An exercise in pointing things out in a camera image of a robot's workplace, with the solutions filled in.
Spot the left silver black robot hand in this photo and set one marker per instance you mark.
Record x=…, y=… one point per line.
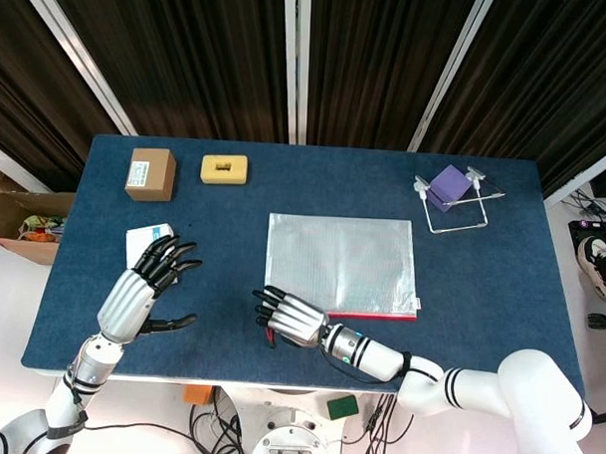
x=123, y=300

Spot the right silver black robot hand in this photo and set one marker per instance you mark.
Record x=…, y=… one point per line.
x=297, y=319

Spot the silver zip pouch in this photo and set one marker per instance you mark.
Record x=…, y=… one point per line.
x=339, y=263

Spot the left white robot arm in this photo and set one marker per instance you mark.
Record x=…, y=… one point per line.
x=91, y=364

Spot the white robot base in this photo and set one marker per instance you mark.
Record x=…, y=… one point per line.
x=286, y=425

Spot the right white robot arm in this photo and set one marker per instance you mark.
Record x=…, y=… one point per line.
x=476, y=387

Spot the white and blue box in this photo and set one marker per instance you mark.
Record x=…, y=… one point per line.
x=138, y=243

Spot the green pad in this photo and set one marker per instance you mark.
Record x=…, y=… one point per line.
x=343, y=407

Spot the colourful packets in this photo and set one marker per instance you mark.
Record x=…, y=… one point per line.
x=41, y=228

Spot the orange block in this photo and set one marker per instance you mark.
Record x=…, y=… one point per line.
x=198, y=395

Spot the blue table cloth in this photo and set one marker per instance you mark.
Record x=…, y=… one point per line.
x=334, y=198

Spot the brown cardboard box white label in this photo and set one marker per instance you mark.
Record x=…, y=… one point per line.
x=150, y=174

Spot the open cardboard carton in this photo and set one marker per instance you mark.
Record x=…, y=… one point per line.
x=7, y=211

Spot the yellow sponge block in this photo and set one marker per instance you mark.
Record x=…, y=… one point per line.
x=224, y=170

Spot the purple cube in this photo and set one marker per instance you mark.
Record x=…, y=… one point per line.
x=449, y=184

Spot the black pleated curtain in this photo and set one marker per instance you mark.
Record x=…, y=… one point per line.
x=378, y=65
x=24, y=78
x=552, y=81
x=189, y=58

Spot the black and white shoe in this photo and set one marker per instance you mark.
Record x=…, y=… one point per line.
x=598, y=267

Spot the white frame beam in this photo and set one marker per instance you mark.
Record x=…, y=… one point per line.
x=583, y=174
x=11, y=164

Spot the white frame post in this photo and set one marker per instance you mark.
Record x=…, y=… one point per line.
x=450, y=73
x=295, y=62
x=85, y=60

